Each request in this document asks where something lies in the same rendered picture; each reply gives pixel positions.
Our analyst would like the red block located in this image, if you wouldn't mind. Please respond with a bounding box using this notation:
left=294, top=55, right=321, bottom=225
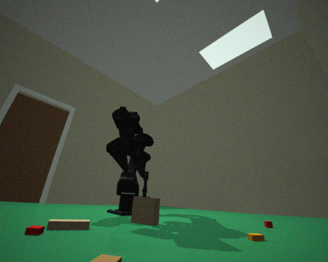
left=24, top=226, right=45, bottom=235
left=264, top=221, right=273, bottom=228

